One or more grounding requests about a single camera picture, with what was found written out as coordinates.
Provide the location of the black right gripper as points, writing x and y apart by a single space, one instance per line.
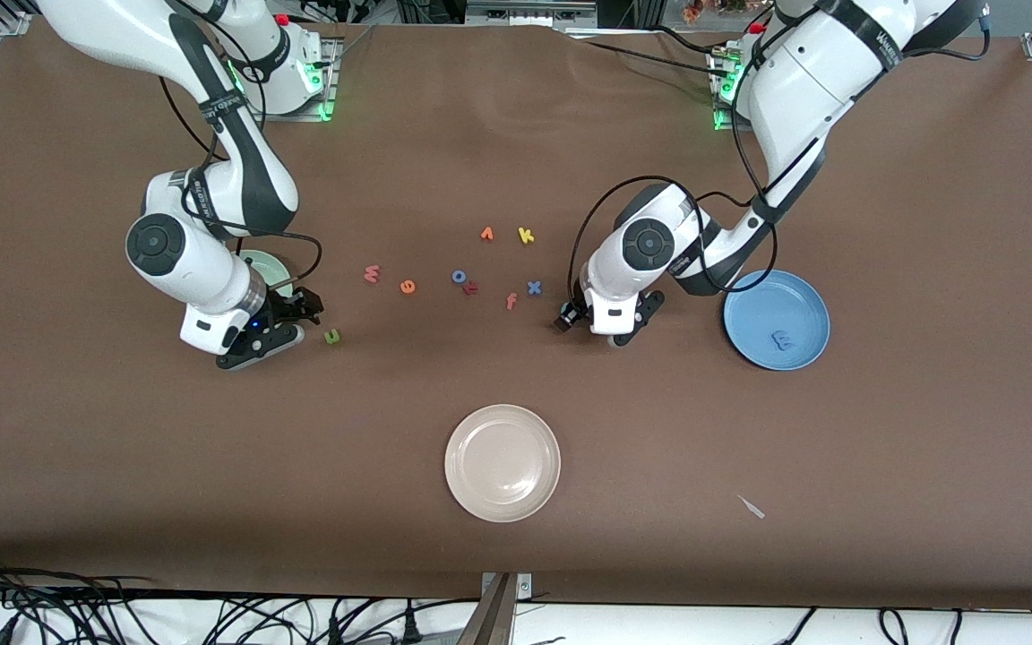
287 309

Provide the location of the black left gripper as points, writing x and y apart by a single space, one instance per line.
573 313

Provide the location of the pink foam letter w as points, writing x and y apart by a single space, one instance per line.
372 274

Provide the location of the blue foam letter m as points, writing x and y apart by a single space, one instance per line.
783 340

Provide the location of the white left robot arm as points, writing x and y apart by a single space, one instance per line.
803 81

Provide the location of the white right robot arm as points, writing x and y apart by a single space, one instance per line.
198 269

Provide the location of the green plate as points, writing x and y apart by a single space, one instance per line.
270 267

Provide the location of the beige plate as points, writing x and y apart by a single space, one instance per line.
503 463

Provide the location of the blue plate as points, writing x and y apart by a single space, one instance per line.
794 309

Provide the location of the white paper scrap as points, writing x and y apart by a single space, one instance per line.
752 507

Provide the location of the grey metal device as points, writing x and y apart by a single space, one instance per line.
525 11

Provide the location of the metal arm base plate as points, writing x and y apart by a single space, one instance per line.
720 112
330 90

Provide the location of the metal table bracket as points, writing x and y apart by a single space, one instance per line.
498 618

